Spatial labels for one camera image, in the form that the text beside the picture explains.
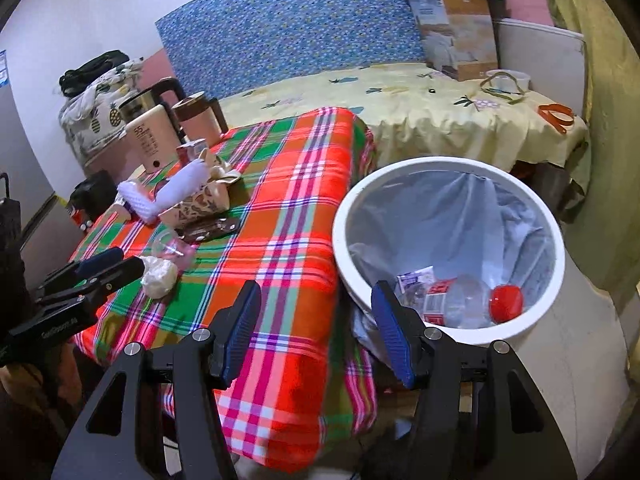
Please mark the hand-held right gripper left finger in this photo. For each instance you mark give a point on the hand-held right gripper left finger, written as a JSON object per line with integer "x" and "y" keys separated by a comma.
{"x": 240, "y": 330}

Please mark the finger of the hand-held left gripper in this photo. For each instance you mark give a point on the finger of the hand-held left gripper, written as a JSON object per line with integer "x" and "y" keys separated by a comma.
{"x": 102, "y": 260}
{"x": 120, "y": 271}

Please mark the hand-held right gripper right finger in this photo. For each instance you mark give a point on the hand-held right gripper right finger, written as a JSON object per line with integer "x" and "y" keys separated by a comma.
{"x": 392, "y": 335}

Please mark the white tissue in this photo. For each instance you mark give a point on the white tissue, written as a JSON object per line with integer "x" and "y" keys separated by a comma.
{"x": 160, "y": 277}

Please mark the clear plastic cup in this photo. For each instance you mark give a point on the clear plastic cup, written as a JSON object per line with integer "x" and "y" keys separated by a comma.
{"x": 172, "y": 247}

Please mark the brown snack wrapper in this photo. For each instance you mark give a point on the brown snack wrapper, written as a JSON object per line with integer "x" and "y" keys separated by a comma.
{"x": 210, "y": 230}

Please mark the brown patterned paper box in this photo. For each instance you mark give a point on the brown patterned paper box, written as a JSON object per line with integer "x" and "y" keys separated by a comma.
{"x": 200, "y": 205}

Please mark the white foam fruit net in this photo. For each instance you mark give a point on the white foam fruit net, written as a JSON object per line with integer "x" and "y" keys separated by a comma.
{"x": 182, "y": 180}
{"x": 135, "y": 197}

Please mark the white round trash bin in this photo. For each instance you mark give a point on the white round trash bin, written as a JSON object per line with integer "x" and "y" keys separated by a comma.
{"x": 585, "y": 360}

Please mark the small white blue box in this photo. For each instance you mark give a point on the small white blue box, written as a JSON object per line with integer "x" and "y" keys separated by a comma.
{"x": 120, "y": 209}

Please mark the white printed paper wrapper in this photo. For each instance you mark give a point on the white printed paper wrapper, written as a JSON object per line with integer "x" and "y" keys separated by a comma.
{"x": 415, "y": 277}

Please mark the clear bottle with red cap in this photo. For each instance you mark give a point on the clear bottle with red cap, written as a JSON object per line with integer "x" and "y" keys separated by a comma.
{"x": 465, "y": 300}

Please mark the pink storage box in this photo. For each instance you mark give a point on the pink storage box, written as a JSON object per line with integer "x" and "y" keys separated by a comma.
{"x": 110, "y": 162}

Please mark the grey plastic bin liner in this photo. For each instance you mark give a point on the grey plastic bin liner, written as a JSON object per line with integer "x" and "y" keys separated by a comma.
{"x": 440, "y": 220}

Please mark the silver fridge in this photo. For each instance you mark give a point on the silver fridge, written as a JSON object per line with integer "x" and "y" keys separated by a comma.
{"x": 25, "y": 160}

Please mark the beige electric kettle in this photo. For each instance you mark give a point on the beige electric kettle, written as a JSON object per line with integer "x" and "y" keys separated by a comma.
{"x": 150, "y": 135}

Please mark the pink drink carton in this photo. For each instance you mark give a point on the pink drink carton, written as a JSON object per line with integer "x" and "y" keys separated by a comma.
{"x": 187, "y": 152}

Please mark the pineapple printed cloth pile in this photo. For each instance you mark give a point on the pineapple printed cloth pile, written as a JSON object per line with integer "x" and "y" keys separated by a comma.
{"x": 100, "y": 115}

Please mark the blue label sticker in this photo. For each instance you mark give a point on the blue label sticker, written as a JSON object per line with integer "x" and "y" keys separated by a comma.
{"x": 4, "y": 67}

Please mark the yellow printed bed sheet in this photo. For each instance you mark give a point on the yellow printed bed sheet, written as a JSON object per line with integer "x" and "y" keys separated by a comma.
{"x": 425, "y": 105}

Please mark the orange scissors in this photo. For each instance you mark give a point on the orange scissors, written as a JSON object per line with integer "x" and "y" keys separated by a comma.
{"x": 550, "y": 110}

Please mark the white plastic basin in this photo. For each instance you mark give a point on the white plastic basin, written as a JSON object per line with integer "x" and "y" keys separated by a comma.
{"x": 520, "y": 77}

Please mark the blue patterned headboard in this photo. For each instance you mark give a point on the blue patterned headboard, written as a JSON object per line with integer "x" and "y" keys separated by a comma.
{"x": 300, "y": 25}

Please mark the olive green curtain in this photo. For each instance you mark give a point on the olive green curtain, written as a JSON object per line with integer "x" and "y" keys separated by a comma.
{"x": 610, "y": 110}

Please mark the white cabinet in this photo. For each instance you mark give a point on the white cabinet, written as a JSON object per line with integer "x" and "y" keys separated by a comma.
{"x": 540, "y": 55}

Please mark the brown cardboard box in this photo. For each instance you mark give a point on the brown cardboard box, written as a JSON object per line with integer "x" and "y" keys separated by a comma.
{"x": 465, "y": 25}

